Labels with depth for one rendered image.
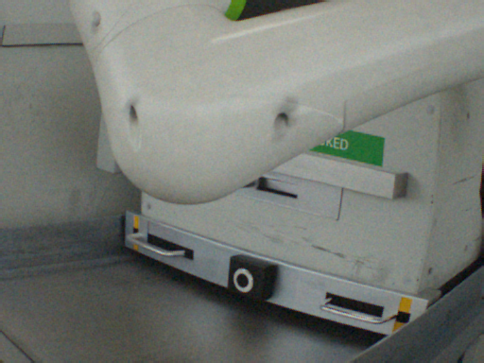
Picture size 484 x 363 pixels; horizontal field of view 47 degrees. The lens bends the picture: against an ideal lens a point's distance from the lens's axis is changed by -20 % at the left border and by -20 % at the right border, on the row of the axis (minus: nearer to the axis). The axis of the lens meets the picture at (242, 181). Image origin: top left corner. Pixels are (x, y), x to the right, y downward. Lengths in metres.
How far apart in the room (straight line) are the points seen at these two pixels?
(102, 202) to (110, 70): 0.81
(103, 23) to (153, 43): 0.05
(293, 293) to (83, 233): 0.35
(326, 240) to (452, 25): 0.46
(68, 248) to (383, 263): 0.49
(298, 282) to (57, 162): 0.51
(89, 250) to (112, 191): 0.21
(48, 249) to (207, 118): 0.64
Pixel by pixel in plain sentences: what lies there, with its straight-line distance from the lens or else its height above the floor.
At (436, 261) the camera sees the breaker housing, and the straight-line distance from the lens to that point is 0.80.
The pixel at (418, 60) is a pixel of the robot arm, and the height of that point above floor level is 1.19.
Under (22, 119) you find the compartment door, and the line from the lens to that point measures 1.10.
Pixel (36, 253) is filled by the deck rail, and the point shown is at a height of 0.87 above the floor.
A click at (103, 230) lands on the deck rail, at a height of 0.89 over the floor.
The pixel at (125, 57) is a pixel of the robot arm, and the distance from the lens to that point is 0.40.
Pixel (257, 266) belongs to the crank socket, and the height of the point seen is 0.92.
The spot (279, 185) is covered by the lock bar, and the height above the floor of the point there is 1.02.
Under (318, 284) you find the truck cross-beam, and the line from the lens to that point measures 0.82.
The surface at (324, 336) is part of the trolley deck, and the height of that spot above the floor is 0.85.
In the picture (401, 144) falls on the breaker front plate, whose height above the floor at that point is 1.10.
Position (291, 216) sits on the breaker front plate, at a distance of 0.85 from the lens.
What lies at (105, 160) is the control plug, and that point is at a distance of 0.93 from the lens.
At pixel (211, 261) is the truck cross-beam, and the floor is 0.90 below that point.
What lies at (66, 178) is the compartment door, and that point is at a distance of 1.16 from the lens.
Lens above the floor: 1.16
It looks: 10 degrees down
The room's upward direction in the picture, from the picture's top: 6 degrees clockwise
